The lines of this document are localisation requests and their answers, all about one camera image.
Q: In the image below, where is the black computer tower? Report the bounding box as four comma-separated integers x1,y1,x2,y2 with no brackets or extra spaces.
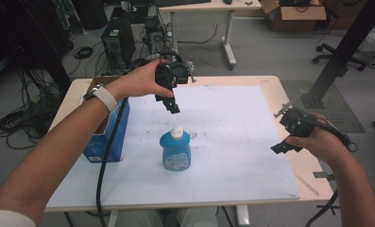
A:
100,7,137,71

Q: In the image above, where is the blue cardboard box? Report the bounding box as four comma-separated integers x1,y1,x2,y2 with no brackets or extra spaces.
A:
81,75,131,164

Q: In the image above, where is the blue dish soap bottle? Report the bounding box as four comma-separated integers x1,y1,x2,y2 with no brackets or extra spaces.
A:
159,126,192,172

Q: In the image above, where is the black metal stand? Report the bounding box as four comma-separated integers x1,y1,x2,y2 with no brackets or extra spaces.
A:
299,0,375,110

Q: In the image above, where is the black office chair base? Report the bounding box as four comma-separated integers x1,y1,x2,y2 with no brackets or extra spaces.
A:
311,43,369,78

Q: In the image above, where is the white table mat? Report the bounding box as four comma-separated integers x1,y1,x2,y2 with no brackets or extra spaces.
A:
45,84,301,209

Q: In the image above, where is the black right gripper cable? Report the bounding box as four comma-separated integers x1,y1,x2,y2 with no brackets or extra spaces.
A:
304,188,339,227

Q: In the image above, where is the white desk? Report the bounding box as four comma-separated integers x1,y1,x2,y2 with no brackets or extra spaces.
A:
158,0,263,71

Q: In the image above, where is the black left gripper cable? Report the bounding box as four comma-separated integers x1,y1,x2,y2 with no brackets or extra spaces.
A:
95,96,129,227

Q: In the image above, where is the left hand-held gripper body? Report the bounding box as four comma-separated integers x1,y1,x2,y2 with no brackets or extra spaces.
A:
154,50,196,102

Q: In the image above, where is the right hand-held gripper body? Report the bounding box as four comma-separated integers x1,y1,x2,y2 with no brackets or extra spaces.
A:
273,101,359,153

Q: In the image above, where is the person's left hand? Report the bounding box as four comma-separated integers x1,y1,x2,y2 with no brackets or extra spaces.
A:
107,58,175,102

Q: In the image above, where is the brown cardboard box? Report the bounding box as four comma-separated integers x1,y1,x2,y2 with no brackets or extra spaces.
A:
259,0,328,32

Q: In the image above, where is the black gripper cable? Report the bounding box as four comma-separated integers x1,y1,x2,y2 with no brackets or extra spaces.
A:
304,188,339,227
95,96,129,227

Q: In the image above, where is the person's right hand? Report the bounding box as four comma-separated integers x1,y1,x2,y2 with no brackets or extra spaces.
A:
284,112,354,169

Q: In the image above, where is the bundle of black floor cables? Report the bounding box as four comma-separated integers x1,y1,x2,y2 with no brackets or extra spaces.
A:
0,67,61,150

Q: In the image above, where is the white wristwatch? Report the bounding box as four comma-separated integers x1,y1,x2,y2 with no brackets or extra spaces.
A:
82,82,119,114

